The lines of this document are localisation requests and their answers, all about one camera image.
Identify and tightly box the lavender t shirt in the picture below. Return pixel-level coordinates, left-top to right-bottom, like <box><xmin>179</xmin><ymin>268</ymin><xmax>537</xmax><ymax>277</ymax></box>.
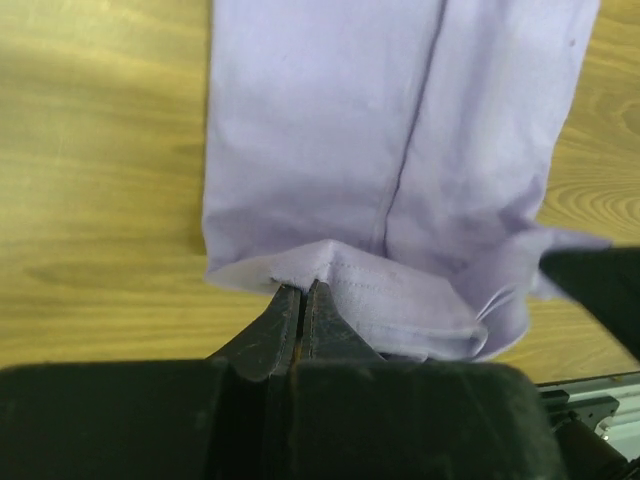
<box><xmin>202</xmin><ymin>0</ymin><xmax>609</xmax><ymax>360</ymax></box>

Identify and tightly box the aluminium frame rail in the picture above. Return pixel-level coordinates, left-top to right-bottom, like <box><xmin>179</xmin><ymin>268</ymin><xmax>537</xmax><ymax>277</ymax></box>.
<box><xmin>538</xmin><ymin>372</ymin><xmax>639</xmax><ymax>460</ymax></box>

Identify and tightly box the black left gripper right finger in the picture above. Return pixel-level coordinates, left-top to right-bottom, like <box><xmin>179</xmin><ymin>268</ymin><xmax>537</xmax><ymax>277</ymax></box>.
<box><xmin>281</xmin><ymin>282</ymin><xmax>565</xmax><ymax>479</ymax></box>

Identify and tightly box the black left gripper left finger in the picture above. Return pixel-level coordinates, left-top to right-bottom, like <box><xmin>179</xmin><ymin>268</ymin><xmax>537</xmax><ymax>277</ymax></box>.
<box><xmin>1</xmin><ymin>287</ymin><xmax>302</xmax><ymax>479</ymax></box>

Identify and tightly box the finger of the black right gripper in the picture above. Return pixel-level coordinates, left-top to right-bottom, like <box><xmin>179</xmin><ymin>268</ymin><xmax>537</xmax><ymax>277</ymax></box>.
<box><xmin>539</xmin><ymin>247</ymin><xmax>639</xmax><ymax>359</ymax></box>

